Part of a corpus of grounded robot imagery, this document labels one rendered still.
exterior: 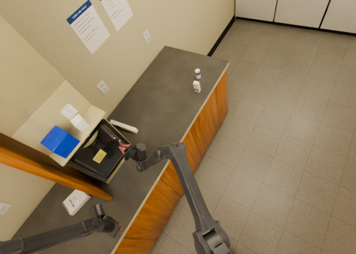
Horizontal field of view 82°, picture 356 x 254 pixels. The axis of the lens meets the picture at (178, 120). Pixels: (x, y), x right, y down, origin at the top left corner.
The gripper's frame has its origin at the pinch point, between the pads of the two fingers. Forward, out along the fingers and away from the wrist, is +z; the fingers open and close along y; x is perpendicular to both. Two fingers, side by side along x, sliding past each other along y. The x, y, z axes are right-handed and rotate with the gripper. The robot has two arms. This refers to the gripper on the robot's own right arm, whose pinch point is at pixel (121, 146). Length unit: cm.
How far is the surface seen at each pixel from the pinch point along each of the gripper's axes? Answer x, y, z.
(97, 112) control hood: -35.0, 9.4, -1.0
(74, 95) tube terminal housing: -45.4, 14.2, 6.0
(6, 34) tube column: -77, 29, 6
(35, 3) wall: -77, -4, 49
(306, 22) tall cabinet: -20, -303, -59
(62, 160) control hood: -24.1, 35.1, -3.8
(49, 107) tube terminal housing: -46, 27, 6
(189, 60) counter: -20, -101, 10
